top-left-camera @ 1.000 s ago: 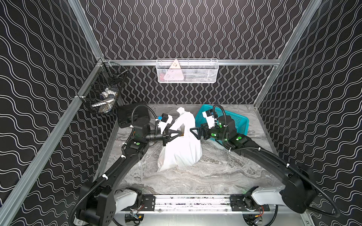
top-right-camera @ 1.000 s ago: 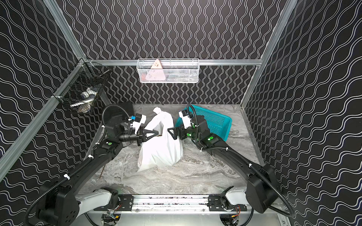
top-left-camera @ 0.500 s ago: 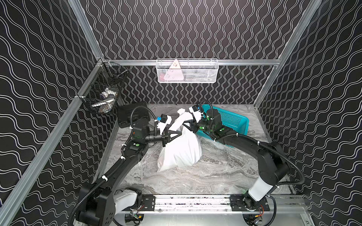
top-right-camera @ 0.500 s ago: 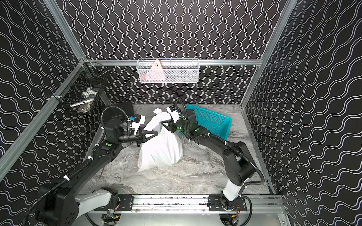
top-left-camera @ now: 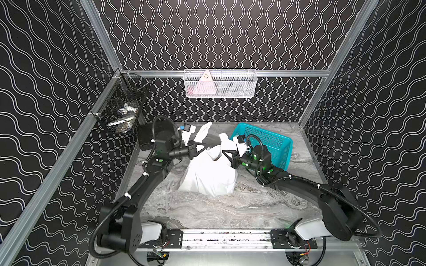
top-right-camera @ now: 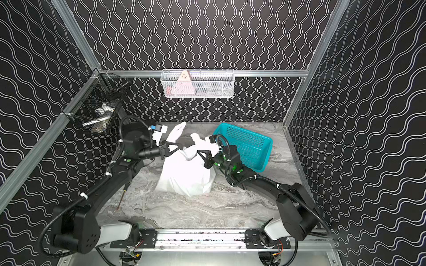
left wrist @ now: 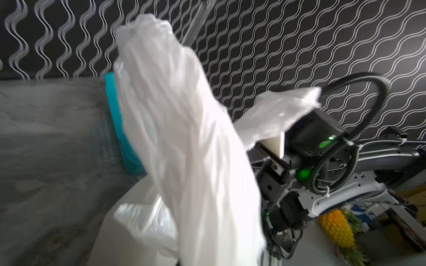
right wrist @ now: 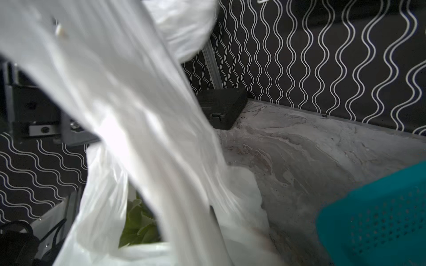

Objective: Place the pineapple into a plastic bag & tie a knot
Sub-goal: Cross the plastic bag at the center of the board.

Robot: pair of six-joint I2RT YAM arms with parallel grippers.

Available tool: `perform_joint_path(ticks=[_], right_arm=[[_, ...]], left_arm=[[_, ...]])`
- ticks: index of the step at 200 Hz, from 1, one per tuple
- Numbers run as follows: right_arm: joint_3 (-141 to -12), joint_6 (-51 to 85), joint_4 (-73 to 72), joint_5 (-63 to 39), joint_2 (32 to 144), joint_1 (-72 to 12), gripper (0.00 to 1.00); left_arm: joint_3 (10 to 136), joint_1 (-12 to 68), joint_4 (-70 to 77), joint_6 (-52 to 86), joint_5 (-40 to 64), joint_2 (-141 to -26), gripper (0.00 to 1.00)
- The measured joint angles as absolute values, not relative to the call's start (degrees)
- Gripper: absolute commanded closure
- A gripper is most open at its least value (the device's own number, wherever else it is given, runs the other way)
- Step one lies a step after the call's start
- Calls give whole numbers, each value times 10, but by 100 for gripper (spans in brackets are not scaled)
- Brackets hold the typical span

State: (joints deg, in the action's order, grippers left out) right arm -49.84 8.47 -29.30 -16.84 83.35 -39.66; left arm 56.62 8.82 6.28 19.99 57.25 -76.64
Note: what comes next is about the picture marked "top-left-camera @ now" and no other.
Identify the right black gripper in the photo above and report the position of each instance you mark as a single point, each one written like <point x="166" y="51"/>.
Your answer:
<point x="235" y="157"/>

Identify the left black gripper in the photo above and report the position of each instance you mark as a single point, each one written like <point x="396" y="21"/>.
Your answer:
<point x="192" y="149"/>

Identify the white plastic bag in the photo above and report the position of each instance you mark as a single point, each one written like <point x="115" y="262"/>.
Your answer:
<point x="210" y="173"/>

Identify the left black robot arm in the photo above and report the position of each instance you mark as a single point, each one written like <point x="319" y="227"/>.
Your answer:
<point x="120" y="228"/>

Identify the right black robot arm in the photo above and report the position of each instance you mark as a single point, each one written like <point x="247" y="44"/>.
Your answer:
<point x="339" y="217"/>

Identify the teal plastic basket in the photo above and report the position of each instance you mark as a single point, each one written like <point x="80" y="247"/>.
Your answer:
<point x="279" y="146"/>

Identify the black plastic tool case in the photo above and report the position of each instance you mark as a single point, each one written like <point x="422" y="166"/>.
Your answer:
<point x="145" y="133"/>

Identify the pink triangular card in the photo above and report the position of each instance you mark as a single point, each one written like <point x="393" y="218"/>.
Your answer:
<point x="205" y="87"/>

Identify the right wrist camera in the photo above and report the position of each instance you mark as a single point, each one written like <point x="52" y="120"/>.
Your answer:
<point x="240" y="141"/>

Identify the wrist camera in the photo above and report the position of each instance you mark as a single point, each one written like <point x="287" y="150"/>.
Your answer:
<point x="188" y="128"/>
<point x="240" y="141"/>

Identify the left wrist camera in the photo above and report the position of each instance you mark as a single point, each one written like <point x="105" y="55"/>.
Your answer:
<point x="188" y="128"/>

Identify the clear plastic wall bin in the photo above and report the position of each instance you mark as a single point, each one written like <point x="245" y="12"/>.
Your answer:
<point x="230" y="83"/>

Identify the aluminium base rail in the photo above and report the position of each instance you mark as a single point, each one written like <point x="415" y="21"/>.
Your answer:
<point x="244" y="240"/>

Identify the black wire mesh basket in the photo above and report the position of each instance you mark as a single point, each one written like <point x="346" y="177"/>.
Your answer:
<point x="120" y="113"/>

